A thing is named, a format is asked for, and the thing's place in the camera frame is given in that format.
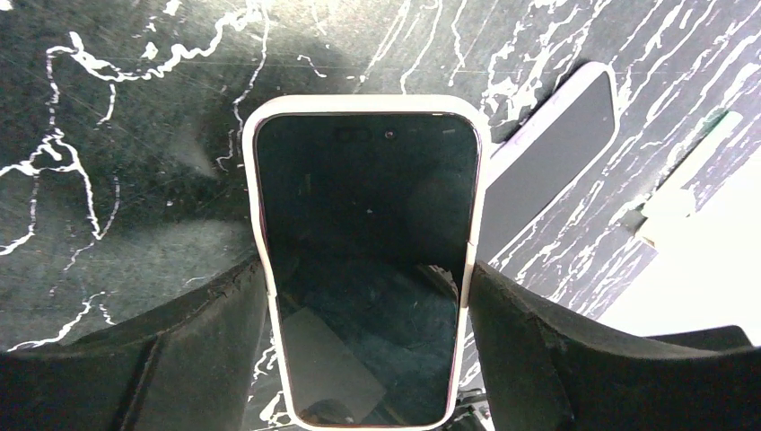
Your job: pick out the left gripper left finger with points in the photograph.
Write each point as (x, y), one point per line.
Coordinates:
(185, 365)

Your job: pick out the pink phone case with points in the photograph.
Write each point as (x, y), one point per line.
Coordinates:
(367, 262)

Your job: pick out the phone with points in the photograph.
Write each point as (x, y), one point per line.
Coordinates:
(546, 156)

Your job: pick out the black smartphone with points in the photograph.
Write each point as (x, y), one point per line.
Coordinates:
(367, 268)

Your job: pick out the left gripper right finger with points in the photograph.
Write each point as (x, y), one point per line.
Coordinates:
(546, 367)

